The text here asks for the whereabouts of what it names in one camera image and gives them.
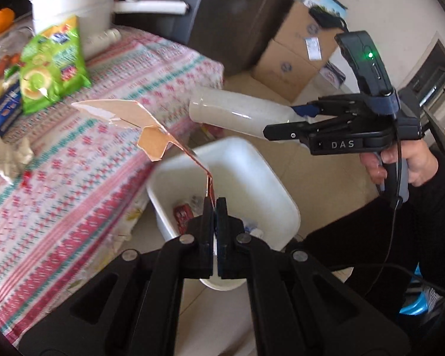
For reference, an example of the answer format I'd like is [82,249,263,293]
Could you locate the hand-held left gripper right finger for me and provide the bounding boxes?
[216,196,410,356]

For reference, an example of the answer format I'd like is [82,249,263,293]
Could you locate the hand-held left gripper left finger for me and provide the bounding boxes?
[18,196,216,356]

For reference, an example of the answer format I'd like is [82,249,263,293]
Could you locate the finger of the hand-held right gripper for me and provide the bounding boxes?
[290,96,371,120]
[263,114,358,142]

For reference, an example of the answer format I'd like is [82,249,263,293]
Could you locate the white plastic bin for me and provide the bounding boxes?
[146,137,301,292]

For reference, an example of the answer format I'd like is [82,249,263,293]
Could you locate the white plastic bottle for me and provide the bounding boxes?
[188,86,309,139]

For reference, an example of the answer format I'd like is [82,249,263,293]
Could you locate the torn brown cardboard piece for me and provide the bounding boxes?
[71,98,214,204]

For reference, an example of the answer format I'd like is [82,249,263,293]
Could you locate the person's right hand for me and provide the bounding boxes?
[360,142,439,193]

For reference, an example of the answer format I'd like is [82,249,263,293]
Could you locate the red wrapper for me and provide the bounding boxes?
[174,204,194,235]

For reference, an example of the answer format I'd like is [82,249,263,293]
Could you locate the small blue white carton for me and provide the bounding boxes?
[321,61,346,88]

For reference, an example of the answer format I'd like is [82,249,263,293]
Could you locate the grey metal appliance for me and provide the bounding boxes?
[402,37,445,121]

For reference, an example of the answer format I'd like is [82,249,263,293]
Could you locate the black power adapter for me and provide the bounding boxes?
[309,5,348,31]

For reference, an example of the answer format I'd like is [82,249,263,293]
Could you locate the person's black trousers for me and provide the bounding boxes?
[285,193,442,321]

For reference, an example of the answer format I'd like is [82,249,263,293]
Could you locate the red green patterned tablecloth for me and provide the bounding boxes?
[0,18,225,346]

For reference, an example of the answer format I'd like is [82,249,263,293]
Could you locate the white plastic tube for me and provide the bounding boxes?
[82,28,122,58]

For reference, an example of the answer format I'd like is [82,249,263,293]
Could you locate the crumpled grey paper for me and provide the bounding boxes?
[0,128,35,183]

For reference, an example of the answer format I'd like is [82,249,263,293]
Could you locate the green snack bag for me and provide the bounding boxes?
[18,15,93,115]

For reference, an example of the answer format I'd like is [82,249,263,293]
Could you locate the blue packet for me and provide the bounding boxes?
[0,82,23,135]

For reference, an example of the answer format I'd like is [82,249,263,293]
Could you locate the clear glass jar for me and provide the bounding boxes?
[0,26,34,68]

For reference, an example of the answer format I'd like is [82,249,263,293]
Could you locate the large orange fruit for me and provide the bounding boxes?
[0,7,15,38]

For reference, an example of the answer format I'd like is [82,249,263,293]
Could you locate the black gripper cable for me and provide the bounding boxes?
[330,178,445,299]

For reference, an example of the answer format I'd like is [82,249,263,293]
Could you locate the white pot with handle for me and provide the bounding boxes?
[30,0,190,42]

